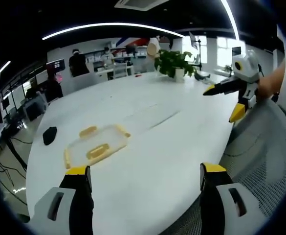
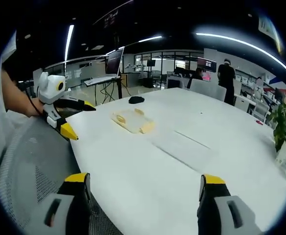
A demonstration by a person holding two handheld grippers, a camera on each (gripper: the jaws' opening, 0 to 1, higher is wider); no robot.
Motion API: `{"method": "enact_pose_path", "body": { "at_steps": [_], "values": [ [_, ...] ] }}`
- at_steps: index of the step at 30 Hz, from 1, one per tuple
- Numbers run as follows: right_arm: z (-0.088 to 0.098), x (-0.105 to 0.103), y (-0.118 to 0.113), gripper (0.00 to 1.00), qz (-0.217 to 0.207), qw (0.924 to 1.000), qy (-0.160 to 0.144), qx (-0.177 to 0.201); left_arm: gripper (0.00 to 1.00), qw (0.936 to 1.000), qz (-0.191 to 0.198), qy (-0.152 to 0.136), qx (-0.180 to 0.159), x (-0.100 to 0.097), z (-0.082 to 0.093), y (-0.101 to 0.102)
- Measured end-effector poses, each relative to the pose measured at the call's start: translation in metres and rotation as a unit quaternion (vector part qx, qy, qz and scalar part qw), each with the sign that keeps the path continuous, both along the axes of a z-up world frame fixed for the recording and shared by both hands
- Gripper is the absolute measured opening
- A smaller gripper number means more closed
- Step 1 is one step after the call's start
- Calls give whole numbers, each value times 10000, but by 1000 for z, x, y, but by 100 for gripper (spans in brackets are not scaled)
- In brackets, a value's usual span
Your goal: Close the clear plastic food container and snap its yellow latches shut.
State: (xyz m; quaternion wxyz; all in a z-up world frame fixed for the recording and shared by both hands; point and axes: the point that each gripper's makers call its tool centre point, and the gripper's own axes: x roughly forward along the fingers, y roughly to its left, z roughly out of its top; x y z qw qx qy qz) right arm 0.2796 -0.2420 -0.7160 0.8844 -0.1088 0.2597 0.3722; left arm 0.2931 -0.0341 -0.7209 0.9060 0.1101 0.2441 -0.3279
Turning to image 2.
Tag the small black screen on stand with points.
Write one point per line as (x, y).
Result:
(150, 63)

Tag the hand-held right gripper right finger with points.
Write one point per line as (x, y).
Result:
(221, 210)

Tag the white side desk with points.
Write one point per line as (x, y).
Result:
(102, 80)

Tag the grey mesh office chair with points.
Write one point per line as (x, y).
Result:
(35, 159)

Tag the small red object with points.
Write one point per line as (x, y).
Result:
(259, 122)

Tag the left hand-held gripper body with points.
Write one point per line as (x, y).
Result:
(48, 89)

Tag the long ceiling light strip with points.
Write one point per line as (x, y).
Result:
(69, 41)
(149, 39)
(250, 46)

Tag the black cloth lump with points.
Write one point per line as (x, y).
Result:
(136, 100)

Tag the white office chair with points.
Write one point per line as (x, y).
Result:
(260, 110)
(207, 89)

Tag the laptop on stand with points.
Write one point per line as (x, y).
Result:
(114, 62)

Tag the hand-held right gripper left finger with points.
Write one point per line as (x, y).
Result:
(69, 210)

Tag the wall monitor with red screen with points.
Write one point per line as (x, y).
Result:
(206, 64)

